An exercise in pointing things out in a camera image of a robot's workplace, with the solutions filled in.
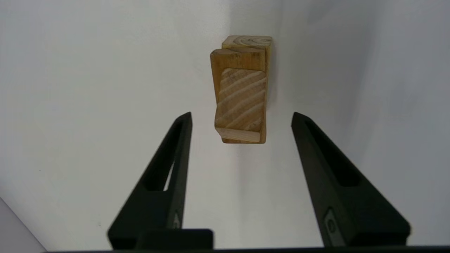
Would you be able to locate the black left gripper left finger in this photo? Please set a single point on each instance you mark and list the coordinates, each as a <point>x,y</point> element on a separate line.
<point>154,211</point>

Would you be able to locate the rectangular wooden building block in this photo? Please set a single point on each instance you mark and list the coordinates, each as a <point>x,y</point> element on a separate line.
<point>239,58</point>

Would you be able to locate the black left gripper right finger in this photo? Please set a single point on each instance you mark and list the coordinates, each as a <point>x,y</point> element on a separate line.
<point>348,211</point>

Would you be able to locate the arched wooden building block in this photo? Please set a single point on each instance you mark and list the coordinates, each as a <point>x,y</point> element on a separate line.
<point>248,41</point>

